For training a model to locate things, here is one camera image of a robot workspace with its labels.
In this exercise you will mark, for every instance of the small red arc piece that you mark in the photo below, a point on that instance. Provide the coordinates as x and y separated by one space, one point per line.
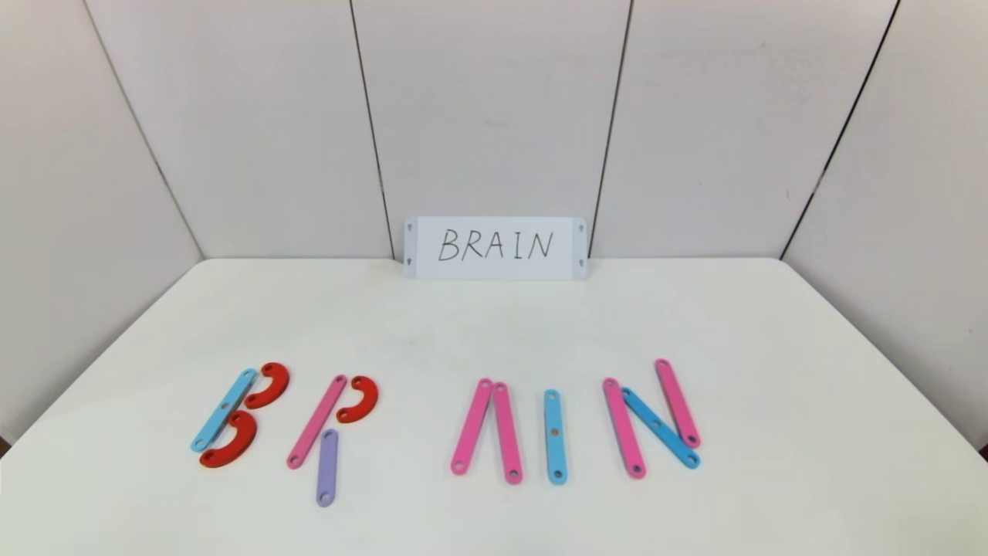
368 398

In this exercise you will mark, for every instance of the long pink bar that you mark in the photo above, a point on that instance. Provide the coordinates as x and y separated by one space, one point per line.
472 426
624 427
507 432
317 422

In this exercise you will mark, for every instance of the short pink bar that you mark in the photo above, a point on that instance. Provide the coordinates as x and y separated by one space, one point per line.
678 403

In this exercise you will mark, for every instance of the short blue bar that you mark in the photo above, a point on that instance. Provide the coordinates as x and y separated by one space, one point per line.
660 426

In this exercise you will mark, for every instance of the short purple bar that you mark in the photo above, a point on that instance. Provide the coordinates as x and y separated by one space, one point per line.
327 468

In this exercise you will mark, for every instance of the white sign card reading BRAIN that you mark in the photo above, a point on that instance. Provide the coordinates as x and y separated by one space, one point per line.
463 268

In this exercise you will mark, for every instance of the long blue bar orange dot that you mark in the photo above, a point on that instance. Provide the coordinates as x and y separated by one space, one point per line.
556 454

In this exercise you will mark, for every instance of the medium red arc piece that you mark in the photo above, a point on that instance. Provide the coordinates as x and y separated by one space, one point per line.
279 383

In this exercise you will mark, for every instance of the long plain blue bar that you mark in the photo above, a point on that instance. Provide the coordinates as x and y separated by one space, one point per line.
225 408

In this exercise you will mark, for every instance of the large red arc piece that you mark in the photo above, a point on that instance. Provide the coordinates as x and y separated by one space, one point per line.
245 444

